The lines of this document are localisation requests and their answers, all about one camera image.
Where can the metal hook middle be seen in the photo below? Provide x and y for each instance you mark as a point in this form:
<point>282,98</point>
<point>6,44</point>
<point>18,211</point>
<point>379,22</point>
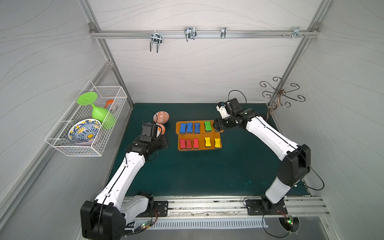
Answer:
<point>190,33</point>

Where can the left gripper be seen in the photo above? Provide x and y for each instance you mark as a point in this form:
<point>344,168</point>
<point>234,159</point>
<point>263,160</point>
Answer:
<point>160,139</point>

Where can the red eraser middle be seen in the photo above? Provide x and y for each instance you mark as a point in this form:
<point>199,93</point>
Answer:
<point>189,144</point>

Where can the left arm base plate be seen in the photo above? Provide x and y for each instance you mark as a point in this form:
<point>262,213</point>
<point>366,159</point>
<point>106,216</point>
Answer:
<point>160,209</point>

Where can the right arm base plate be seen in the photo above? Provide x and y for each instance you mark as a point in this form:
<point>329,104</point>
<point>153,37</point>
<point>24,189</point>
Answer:
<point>259,207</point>

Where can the white vent strip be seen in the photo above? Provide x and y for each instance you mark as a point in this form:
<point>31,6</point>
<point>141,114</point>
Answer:
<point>211,224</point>

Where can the red eraser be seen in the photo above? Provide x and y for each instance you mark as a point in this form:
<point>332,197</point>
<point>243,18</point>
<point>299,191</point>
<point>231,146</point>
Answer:
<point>196,144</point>
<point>182,144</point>
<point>189,144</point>

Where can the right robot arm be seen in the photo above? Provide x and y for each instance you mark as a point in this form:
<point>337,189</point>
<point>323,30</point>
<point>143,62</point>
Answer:
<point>295,159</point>

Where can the wooden two-tier shelf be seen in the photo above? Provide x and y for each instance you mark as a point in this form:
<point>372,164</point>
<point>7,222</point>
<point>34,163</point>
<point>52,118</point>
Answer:
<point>213,134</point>

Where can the green eraser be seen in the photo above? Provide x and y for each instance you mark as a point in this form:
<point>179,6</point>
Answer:
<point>208,127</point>

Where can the orange patterned bowl far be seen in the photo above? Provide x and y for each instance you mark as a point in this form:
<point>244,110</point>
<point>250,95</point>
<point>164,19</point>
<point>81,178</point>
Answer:
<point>161,117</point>

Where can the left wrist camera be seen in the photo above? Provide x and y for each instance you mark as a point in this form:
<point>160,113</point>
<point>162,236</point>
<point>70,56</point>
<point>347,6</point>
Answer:
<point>150,132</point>

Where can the copper wire hanger stand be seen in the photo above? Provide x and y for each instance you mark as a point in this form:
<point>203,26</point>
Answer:
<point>279,97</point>

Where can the red eraser left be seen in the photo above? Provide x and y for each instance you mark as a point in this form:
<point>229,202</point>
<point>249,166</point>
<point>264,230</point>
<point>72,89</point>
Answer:
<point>182,144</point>

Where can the aluminium top rail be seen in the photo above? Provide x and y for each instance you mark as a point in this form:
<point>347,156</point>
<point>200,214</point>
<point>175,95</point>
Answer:
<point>201,34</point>

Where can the green plastic goblet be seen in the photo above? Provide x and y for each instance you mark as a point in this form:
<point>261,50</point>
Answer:
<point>107,119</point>

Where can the orange utensil in basket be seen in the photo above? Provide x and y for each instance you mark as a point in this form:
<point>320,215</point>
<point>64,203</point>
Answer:
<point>108,102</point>

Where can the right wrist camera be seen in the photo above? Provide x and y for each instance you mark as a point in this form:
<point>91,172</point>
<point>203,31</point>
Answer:
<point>223,109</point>

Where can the red eraser right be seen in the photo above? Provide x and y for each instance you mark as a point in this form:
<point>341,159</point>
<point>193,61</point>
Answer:
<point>196,144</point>

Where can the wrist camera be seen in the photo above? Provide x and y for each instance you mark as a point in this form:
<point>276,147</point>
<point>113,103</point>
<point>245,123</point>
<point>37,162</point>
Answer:
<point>150,132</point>
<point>223,109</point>

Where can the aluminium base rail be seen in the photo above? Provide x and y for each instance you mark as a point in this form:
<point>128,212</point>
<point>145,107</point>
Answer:
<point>210,207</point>

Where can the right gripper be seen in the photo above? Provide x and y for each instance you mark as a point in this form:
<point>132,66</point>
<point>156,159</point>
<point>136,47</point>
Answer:
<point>221,124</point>

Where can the white wire basket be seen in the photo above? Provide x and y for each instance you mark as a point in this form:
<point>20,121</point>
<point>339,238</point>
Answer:
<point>58,137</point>

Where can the metal hook right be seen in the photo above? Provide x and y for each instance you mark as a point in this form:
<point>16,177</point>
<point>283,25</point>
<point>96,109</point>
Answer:
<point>295,34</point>

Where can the orange leaf bowl near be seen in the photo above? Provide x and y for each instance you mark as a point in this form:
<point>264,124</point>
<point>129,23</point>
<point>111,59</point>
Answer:
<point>161,129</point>

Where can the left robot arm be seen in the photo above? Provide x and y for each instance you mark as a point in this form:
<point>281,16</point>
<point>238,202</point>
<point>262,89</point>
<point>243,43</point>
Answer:
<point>107,217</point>

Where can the small metal hook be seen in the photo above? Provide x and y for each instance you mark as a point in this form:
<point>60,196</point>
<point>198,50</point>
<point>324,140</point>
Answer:
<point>223,32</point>

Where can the yellow eraser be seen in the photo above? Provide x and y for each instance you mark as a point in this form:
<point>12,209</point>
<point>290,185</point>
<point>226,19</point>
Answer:
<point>208,142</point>
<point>218,143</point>

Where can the blue yellow ceramic bowl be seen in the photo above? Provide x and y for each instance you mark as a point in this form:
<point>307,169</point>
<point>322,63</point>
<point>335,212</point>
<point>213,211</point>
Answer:
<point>84,131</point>

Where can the metal double hook left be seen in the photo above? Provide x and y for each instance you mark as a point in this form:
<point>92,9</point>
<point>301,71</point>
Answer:
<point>156,40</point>

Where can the blue eraser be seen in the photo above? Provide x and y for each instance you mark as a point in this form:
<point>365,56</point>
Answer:
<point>197,127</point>
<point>183,128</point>
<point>189,128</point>

